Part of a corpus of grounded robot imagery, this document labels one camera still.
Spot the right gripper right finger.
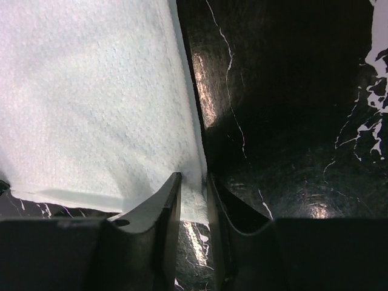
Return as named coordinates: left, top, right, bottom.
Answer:
left=207, top=175, right=387, bottom=290

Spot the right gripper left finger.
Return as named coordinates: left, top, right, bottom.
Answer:
left=1, top=172, right=182, bottom=290

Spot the white cloth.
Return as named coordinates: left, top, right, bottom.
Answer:
left=1, top=1, right=207, bottom=223

